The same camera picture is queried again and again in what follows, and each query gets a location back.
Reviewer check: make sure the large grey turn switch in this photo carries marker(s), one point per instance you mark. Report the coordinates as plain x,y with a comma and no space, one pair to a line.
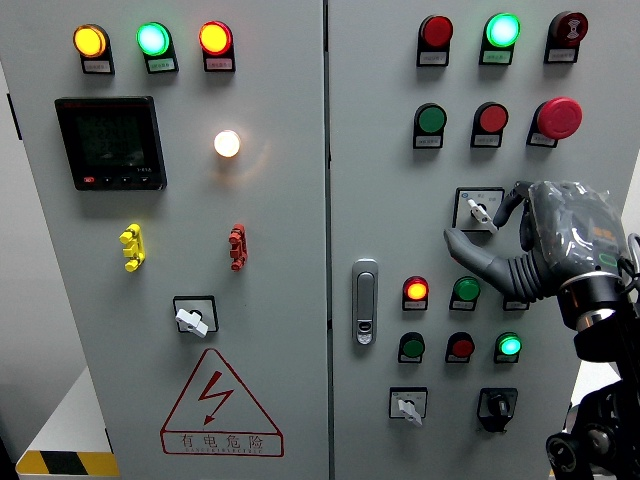
480,212

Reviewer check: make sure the small white label plate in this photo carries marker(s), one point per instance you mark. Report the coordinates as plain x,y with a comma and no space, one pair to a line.
486,141
542,140
462,305
219,64
457,359
410,359
97,66
505,360
562,56
434,58
162,64
515,306
415,305
428,141
496,57

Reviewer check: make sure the small green unlit lamp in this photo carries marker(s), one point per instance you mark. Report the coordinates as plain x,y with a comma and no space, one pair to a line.
466,289

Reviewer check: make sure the large red stop button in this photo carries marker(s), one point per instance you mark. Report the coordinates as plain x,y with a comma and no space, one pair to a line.
559,117

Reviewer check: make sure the small green lit lamp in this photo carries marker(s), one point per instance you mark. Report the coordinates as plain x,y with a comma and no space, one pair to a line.
508,345

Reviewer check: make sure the large red push button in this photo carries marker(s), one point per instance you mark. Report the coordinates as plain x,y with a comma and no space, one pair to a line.
492,118

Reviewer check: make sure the small red push button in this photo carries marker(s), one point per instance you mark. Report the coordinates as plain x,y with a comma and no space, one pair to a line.
462,347

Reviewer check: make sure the small red-rimmed orange lit lamp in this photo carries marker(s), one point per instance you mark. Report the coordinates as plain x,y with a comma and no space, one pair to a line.
415,290

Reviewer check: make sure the grey cabinet door with lock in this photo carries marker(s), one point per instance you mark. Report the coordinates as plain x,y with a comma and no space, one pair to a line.
395,210

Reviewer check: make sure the large green push button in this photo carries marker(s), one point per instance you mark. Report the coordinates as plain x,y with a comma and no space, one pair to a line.
431,118

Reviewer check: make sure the small green push button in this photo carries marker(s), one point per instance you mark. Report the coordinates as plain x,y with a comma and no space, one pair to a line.
412,347

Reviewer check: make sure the dark red buzzer lamp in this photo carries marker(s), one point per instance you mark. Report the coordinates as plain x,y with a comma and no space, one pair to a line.
569,29

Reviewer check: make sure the silver door lock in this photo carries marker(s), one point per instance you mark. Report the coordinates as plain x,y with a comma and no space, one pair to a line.
365,300

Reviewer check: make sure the large green lit lamp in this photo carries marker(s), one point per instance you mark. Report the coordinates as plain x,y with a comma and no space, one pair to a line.
502,30
153,38

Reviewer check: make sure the large red unlit lamp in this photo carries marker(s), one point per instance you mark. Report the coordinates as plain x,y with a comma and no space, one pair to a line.
436,31

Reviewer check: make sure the grey cabinet door with display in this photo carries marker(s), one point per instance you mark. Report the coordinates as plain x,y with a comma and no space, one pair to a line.
280,225

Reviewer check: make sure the white lit lamp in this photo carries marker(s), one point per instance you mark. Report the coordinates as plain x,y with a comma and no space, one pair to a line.
227,143

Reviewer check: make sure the red warning triangle sign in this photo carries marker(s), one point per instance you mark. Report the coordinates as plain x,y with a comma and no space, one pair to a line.
221,442

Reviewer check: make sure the large red-rimmed orange lit lamp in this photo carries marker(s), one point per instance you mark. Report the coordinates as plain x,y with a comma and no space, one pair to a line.
215,37

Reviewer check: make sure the black digital display meter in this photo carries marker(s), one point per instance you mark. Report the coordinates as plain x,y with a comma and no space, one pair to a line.
110,143

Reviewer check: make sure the large yellow lit lamp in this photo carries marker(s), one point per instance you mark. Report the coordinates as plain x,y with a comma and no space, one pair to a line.
90,41

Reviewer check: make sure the black and yellow striped tape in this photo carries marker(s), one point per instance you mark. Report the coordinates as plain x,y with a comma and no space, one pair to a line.
65,464

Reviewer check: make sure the long black cabinet hinge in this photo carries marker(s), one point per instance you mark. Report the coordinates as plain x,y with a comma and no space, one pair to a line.
14,118

